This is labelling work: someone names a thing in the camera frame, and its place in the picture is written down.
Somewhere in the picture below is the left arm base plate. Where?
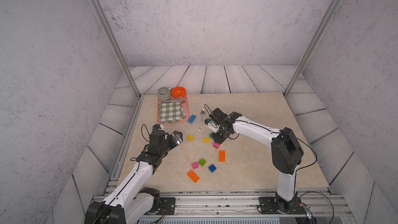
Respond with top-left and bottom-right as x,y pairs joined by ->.
145,197 -> 176,216

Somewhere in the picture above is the left aluminium frame post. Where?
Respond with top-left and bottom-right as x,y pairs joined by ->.
89,0 -> 141,98

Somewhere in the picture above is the striped grey mug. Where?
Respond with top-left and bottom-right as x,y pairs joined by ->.
157,87 -> 173,102

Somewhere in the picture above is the metal utensil on tray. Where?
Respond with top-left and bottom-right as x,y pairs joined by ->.
161,97 -> 185,104

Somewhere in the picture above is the lime green lego brick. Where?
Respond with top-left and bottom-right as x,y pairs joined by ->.
198,159 -> 206,167

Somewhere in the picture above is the green checkered cloth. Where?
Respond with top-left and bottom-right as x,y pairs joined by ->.
159,103 -> 186,124

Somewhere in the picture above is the pink tray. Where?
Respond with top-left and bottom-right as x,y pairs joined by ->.
158,97 -> 189,124

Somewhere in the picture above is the orange lego brick front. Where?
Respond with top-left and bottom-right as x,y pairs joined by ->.
187,170 -> 200,183

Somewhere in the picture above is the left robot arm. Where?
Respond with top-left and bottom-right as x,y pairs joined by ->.
84,124 -> 183,224

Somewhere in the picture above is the right aluminium frame post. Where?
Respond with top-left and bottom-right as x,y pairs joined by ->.
283,0 -> 342,98

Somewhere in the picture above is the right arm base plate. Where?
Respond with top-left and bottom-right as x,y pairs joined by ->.
257,197 -> 306,215

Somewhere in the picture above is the orange lego brick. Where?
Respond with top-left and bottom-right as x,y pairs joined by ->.
187,170 -> 200,183
219,150 -> 226,162

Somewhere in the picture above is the metal spoon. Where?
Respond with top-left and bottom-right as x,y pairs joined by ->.
198,108 -> 206,132

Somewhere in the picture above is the orange bowl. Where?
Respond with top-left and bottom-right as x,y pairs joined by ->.
171,87 -> 187,98

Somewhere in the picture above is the blue long lego brick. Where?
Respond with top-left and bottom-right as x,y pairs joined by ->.
188,115 -> 197,124

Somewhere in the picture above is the aluminium front rail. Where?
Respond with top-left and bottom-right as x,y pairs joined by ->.
81,190 -> 358,224

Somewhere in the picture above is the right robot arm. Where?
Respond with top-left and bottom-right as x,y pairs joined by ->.
205,108 -> 304,214

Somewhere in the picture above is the aluminium frame post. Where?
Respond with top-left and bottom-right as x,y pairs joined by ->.
283,0 -> 342,98
89,0 -> 141,98

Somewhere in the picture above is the blue small lego brick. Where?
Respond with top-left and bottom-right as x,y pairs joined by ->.
208,164 -> 217,173

